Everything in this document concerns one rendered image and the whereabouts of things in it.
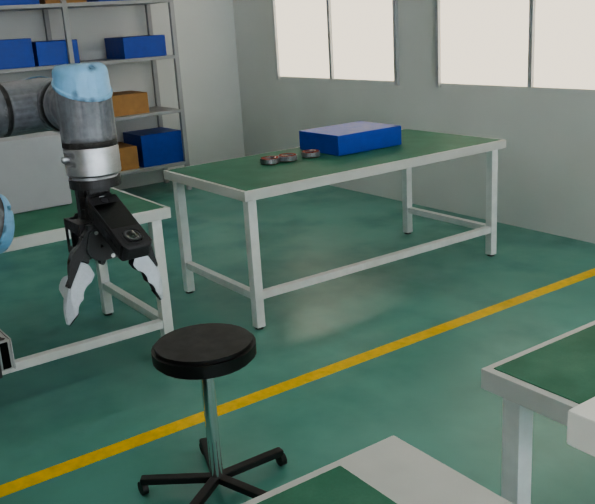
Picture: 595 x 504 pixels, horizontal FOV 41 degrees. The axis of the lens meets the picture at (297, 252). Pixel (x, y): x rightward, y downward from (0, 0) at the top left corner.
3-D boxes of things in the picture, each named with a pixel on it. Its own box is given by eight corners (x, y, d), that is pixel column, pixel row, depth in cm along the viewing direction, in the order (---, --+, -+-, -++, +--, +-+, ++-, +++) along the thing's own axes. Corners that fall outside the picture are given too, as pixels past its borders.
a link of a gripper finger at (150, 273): (159, 278, 123) (122, 238, 118) (177, 286, 119) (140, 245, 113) (146, 292, 122) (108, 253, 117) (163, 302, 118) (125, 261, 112)
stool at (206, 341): (126, 481, 280) (106, 336, 264) (244, 434, 307) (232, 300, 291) (199, 559, 237) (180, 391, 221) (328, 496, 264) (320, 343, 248)
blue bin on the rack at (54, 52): (25, 65, 699) (22, 42, 694) (65, 62, 718) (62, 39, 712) (38, 66, 665) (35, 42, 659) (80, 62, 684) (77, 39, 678)
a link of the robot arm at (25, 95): (-21, 80, 112) (13, 81, 104) (51, 73, 119) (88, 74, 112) (-12, 136, 114) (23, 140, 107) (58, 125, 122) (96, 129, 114)
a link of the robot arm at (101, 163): (127, 144, 108) (70, 152, 103) (131, 177, 109) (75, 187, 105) (105, 139, 114) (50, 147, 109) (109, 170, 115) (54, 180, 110)
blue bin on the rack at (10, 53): (-29, 70, 674) (-34, 42, 667) (20, 66, 696) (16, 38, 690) (-16, 71, 640) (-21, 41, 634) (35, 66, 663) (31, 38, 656)
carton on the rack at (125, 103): (91, 115, 742) (88, 94, 737) (132, 110, 764) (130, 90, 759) (106, 117, 710) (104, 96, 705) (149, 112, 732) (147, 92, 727)
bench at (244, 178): (176, 292, 475) (162, 170, 454) (408, 230, 578) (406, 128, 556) (255, 334, 404) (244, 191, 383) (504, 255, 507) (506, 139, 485)
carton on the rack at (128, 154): (87, 168, 751) (84, 147, 745) (123, 163, 770) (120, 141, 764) (102, 174, 719) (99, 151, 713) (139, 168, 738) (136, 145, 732)
